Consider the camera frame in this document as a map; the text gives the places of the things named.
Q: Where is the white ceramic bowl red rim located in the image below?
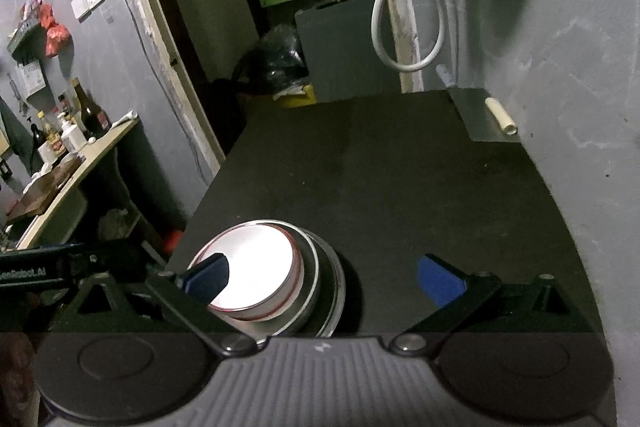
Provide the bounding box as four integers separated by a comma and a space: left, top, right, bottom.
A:
191, 223, 305, 321

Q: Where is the small steel bowl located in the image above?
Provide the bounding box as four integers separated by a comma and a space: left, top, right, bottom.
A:
196, 219, 320, 343

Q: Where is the large steel plate bowl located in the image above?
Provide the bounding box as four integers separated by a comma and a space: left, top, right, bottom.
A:
259, 225, 347, 339

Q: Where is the wooden side shelf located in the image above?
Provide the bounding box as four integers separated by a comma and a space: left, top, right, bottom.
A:
6, 112, 139, 249

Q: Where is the dark glass bottle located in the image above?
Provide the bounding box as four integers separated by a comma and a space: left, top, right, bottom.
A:
70, 78, 111, 139

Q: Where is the cream rolled paper tube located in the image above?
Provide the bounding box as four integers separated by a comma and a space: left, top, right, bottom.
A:
484, 96, 518, 136

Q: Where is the yellow box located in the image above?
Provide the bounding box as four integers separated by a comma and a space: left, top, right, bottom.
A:
272, 83, 317, 108

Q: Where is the red plastic bag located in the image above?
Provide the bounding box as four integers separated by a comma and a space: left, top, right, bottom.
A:
38, 2, 72, 58

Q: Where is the black plastic bag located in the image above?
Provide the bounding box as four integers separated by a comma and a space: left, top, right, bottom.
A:
232, 24, 308, 95

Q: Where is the dark grey cabinet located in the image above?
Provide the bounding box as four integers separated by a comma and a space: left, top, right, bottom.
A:
295, 0, 401, 103

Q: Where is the white wall switch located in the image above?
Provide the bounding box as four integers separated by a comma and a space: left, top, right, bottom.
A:
70, 0, 104, 20

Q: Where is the white looped cable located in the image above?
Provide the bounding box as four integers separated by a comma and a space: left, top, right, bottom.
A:
369, 0, 447, 74

